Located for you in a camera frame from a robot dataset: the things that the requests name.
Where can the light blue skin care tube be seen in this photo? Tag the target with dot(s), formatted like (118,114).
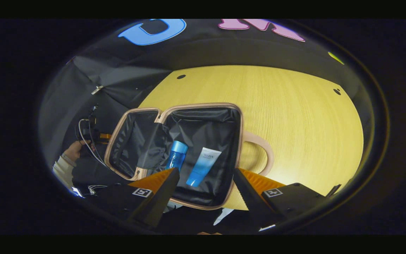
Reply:
(203,165)

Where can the blue skin care bottle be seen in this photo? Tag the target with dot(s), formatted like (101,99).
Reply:
(177,155)

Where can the light grey cloth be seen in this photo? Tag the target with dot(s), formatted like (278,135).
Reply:
(223,216)

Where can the pink suitcase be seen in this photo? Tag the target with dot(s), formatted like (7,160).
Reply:
(206,134)

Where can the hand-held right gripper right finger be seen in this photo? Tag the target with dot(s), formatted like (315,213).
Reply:
(250,201)

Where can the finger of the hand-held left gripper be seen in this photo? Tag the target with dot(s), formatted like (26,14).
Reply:
(105,136)

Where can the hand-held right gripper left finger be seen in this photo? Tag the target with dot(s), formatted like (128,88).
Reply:
(162,197)

